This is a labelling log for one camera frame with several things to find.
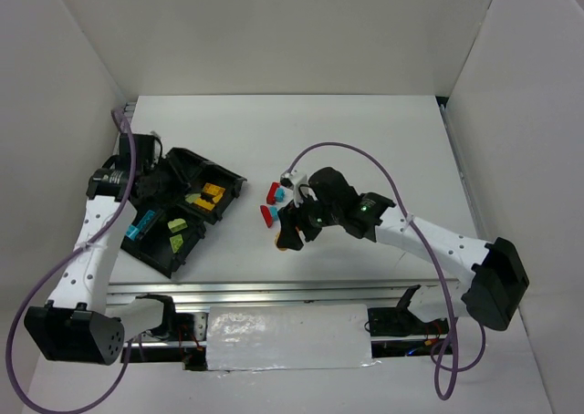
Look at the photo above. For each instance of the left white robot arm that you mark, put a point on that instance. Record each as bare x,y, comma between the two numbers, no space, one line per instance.
73,325

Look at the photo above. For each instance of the yellow lego brick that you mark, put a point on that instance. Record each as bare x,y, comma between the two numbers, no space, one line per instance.
213,191

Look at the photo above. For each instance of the small teal lego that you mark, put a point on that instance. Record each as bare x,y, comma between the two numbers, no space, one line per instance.
279,194
273,212

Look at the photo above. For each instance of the red curved lego lower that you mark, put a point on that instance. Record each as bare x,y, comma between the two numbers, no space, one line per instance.
266,215

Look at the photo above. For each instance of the orange-yellow lego brick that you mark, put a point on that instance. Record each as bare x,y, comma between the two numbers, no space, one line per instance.
202,203

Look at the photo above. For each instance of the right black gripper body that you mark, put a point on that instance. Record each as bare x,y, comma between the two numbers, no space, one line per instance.
295,220

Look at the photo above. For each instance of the orange flower lego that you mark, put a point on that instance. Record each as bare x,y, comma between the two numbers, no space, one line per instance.
284,242

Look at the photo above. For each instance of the black four-compartment tray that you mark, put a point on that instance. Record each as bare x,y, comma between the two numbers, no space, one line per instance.
152,246

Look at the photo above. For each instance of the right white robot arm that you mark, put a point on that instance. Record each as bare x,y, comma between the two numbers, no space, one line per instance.
491,278

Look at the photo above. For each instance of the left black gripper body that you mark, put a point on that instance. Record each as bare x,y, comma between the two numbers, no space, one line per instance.
149,184

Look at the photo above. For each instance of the red arch lego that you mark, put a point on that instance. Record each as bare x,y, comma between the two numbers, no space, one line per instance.
271,195

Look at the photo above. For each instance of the small yellow lego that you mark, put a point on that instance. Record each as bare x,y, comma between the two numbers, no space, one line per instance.
192,197

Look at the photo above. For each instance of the light green slope lego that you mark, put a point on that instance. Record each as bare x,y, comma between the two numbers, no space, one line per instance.
177,225

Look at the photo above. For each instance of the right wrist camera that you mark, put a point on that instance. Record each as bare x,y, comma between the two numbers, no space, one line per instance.
297,182

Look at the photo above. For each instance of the small teal lego upper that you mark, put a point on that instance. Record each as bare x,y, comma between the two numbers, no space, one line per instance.
279,194

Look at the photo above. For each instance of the small teal lego lower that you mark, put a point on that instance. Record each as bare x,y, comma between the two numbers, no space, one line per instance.
273,212

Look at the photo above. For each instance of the teal rounded lego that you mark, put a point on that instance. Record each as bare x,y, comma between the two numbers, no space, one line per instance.
132,232

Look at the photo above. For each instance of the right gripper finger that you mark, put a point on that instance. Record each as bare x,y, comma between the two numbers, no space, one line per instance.
299,244
288,218

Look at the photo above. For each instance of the aluminium rail frame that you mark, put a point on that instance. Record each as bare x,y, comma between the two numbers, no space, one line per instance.
394,145

